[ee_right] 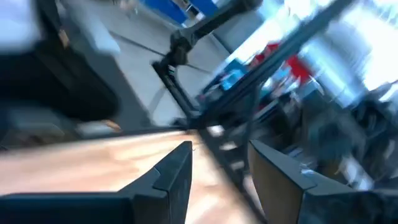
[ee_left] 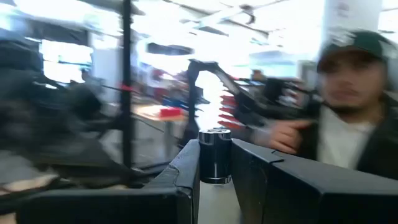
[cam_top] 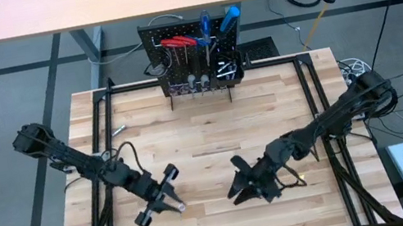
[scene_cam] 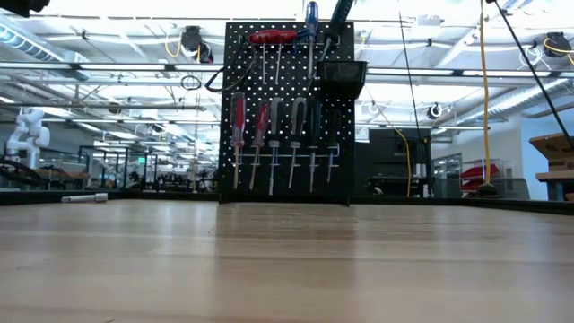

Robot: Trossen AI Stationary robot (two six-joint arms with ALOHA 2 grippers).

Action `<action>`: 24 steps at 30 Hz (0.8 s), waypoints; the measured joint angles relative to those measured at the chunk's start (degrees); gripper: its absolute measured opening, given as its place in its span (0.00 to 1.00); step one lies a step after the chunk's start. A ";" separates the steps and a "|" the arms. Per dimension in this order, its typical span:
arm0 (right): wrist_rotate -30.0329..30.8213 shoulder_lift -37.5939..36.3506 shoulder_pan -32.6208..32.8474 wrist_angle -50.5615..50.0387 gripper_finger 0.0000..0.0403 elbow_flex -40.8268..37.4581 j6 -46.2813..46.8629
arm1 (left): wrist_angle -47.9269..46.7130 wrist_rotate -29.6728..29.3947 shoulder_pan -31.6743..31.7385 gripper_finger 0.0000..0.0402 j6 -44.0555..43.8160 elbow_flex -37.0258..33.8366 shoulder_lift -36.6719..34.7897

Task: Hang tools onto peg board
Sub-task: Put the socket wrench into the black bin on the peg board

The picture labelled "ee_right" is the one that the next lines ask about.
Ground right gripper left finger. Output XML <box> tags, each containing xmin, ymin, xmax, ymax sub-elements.
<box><xmin>0</xmin><ymin>141</ymin><xmax>193</xmax><ymax>224</ymax></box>

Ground black aluminium table frame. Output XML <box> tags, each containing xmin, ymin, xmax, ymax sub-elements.
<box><xmin>152</xmin><ymin>0</ymin><xmax>355</xmax><ymax>224</ymax></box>

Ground blue storage bin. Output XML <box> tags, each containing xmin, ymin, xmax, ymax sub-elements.
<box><xmin>139</xmin><ymin>0</ymin><xmax>218</xmax><ymax>24</ymax></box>

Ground red bins on shelf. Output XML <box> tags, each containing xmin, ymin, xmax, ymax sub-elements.
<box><xmin>251</xmin><ymin>43</ymin><xmax>313</xmax><ymax>85</ymax></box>

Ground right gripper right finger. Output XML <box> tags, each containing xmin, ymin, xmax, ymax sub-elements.
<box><xmin>248</xmin><ymin>139</ymin><xmax>398</xmax><ymax>224</ymax></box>

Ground large dark rounded object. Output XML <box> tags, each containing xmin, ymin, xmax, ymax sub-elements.
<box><xmin>0</xmin><ymin>40</ymin><xmax>121</xmax><ymax>122</ymax></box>

